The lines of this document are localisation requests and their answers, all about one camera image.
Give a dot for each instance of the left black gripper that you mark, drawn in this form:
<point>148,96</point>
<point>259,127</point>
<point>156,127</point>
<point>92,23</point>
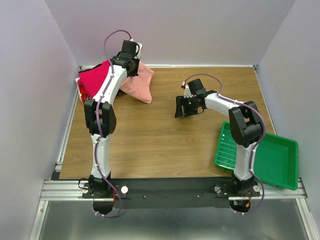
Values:
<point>134,72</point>

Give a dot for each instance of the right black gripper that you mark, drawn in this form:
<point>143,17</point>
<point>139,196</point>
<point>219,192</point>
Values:
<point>180,102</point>

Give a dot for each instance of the salmon pink t-shirt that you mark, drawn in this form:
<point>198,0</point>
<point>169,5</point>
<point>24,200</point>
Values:
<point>138,86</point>

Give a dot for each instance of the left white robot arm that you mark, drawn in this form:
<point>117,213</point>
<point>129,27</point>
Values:
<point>100,117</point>

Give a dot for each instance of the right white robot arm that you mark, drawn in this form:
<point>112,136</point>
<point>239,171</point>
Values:
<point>247,127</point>

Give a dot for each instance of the folded black t-shirt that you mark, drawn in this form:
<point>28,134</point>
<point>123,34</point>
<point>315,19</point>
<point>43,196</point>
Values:
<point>97,66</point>

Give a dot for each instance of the folded magenta t-shirt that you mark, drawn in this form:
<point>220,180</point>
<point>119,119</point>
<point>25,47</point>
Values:
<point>94,78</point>

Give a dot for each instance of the folded red white t-shirt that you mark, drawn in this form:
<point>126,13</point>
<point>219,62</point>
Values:
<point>82,91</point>

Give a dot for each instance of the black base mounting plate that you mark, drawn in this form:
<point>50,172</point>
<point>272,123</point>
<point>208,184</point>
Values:
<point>110,197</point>

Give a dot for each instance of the green plastic tray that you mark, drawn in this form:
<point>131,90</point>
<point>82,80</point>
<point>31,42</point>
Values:
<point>276,161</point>

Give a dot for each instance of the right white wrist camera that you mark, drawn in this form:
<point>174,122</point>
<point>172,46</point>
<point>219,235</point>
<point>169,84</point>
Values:
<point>187,92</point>

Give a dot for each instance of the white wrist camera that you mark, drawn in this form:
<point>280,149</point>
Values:
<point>187,92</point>
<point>139,48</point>

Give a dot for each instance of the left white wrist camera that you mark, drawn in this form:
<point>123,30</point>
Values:
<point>139,48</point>

